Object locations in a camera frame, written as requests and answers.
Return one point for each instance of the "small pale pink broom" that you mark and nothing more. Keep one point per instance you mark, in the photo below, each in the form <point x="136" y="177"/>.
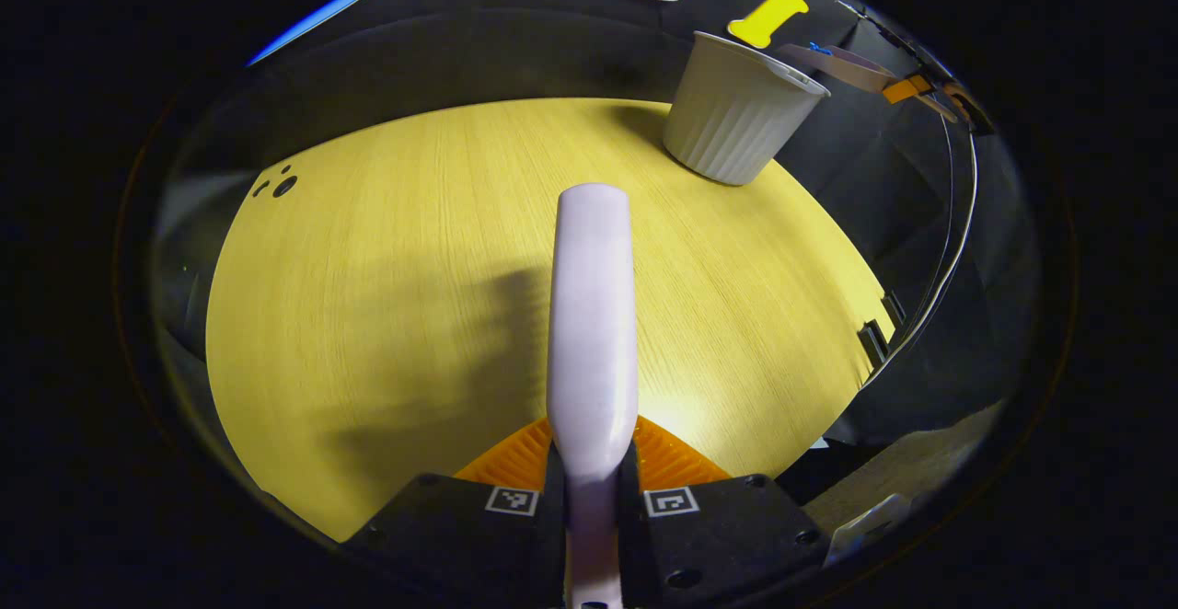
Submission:
<point x="594" y="315"/>

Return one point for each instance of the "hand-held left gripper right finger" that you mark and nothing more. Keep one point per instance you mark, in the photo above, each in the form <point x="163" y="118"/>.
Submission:
<point x="727" y="535"/>

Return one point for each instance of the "pale purple dustpan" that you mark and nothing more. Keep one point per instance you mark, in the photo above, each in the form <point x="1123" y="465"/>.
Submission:
<point x="847" y="71"/>

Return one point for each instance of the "white ribbed garbage bin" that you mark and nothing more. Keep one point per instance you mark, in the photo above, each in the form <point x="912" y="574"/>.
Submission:
<point x="736" y="121"/>

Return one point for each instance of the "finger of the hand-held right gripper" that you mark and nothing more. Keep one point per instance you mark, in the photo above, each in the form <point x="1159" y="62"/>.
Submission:
<point x="906" y="89"/>

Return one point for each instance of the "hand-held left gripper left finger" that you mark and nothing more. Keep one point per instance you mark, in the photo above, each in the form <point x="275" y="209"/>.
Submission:
<point x="442" y="535"/>

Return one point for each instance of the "blue paper scrap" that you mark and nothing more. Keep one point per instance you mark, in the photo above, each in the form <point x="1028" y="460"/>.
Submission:
<point x="817" y="48"/>

